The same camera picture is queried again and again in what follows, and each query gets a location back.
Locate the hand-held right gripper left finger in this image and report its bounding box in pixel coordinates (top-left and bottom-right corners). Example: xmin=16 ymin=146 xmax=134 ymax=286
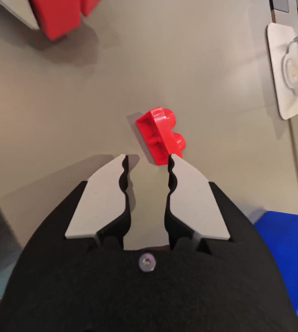
xmin=65 ymin=154 xmax=132 ymax=240

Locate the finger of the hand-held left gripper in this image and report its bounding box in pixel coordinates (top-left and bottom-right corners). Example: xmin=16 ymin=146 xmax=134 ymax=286
xmin=0 ymin=0 xmax=41 ymax=30

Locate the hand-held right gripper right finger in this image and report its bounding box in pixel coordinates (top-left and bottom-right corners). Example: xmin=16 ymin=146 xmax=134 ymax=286
xmin=164 ymin=154 xmax=231 ymax=241

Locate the red mega block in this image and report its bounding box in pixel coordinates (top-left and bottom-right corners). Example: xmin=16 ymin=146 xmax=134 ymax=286
xmin=80 ymin=0 xmax=104 ymax=17
xmin=135 ymin=107 xmax=187 ymax=167
xmin=29 ymin=0 xmax=83 ymax=42

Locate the blue storage bin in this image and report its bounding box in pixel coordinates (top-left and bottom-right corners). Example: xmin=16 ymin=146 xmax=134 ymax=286
xmin=254 ymin=210 xmax=298 ymax=319

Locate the white board stand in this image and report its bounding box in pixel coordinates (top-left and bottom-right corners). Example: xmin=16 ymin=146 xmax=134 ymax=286
xmin=266 ymin=22 xmax=298 ymax=121

